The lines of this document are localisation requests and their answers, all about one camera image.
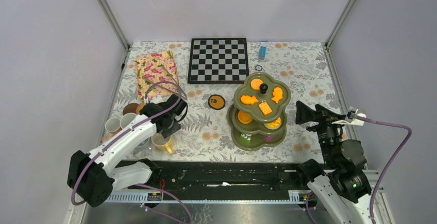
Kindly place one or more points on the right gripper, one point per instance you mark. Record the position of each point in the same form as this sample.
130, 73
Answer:
304, 113

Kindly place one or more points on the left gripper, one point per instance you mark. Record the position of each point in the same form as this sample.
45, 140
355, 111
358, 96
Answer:
175, 127

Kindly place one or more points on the yellow handled mug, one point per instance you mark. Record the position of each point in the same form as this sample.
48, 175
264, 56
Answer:
163, 143

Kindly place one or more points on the woven rattan coaster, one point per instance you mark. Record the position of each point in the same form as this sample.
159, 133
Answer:
140, 107

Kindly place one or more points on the dark brown coaster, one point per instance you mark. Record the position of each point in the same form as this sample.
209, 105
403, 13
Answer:
130, 108

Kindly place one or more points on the yellow fruit tart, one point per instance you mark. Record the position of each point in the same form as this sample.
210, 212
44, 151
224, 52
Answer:
274, 125

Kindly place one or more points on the square orange cracker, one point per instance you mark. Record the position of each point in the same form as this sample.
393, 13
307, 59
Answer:
265, 108

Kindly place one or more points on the black yellow smiley coaster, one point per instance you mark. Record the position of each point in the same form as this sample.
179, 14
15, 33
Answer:
216, 102

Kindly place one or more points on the kiwi purple cake slice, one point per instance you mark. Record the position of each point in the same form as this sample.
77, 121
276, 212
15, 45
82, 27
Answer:
268, 138

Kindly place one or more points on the green three-tier serving stand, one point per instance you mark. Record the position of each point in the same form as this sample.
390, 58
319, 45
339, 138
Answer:
257, 116

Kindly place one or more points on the round waffle biscuit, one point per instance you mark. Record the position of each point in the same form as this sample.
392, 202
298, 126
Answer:
255, 84

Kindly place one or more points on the orange fish pastry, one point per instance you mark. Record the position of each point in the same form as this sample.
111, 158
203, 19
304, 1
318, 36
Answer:
249, 100

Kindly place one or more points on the orange round bun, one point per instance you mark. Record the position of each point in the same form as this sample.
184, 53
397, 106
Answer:
244, 117

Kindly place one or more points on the green kiwi cake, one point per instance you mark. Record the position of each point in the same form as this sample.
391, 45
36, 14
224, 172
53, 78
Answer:
245, 138

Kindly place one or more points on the metal serving tongs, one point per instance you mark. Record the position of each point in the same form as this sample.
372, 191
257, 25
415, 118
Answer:
167, 82

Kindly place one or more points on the grey blue cup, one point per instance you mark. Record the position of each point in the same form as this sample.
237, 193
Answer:
144, 146

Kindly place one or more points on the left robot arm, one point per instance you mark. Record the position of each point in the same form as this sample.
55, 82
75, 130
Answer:
93, 176

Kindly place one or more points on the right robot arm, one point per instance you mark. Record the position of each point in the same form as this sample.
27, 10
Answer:
340, 183

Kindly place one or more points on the floral pastry tray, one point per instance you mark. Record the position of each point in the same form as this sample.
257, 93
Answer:
165, 57

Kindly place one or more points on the blue rectangular block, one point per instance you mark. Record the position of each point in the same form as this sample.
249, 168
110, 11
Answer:
262, 53

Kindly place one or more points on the black white chessboard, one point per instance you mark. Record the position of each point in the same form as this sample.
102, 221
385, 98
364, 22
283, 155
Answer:
218, 60

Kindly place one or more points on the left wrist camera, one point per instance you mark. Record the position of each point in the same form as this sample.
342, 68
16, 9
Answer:
156, 99

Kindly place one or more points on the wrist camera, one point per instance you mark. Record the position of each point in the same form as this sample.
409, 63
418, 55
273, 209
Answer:
351, 117
156, 99

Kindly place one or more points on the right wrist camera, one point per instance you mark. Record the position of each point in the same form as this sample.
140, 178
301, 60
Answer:
351, 117

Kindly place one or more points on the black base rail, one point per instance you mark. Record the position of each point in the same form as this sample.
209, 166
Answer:
226, 181

